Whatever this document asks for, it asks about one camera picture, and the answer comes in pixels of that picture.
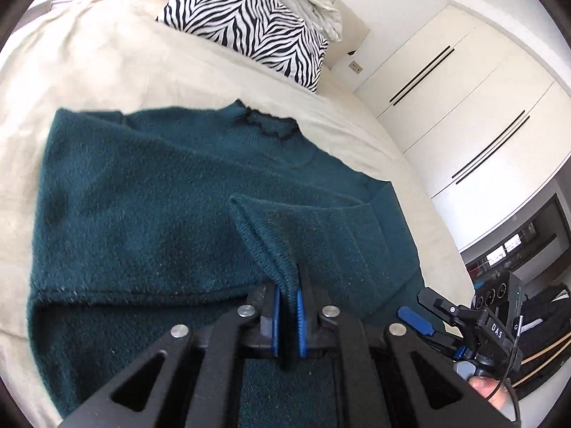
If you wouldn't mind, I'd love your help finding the zebra print pillow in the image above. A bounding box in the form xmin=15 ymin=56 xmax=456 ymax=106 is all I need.
xmin=156 ymin=0 xmax=330 ymax=94

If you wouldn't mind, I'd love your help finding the bed with beige sheet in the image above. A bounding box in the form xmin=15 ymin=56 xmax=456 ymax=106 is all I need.
xmin=0 ymin=0 xmax=469 ymax=411

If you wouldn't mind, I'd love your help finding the beige padded headboard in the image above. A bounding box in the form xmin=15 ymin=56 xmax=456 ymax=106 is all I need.
xmin=285 ymin=0 xmax=371 ymax=54

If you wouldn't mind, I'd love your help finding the dark cloth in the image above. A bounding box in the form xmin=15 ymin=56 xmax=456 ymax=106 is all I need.
xmin=513 ymin=283 xmax=571 ymax=406

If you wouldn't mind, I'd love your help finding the dark teal knit sweater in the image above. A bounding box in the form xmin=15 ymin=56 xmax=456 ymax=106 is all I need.
xmin=26 ymin=100 xmax=431 ymax=428

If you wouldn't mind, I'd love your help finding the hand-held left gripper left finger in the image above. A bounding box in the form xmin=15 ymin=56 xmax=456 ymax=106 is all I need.
xmin=58 ymin=282 xmax=286 ymax=428

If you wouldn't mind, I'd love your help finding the person's right hand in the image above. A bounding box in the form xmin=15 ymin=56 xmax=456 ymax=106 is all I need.
xmin=468 ymin=377 xmax=510 ymax=408

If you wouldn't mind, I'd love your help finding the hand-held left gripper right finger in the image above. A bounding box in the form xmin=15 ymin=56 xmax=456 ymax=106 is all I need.
xmin=294 ymin=263 xmax=514 ymax=428

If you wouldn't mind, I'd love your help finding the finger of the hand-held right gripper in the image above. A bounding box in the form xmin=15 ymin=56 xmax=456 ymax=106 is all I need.
xmin=398 ymin=307 xmax=467 ymax=349
xmin=417 ymin=289 xmax=481 ymax=327

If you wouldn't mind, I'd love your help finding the white wardrobe with black handles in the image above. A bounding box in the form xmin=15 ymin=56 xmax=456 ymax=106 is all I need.
xmin=354 ymin=4 xmax=571 ymax=250

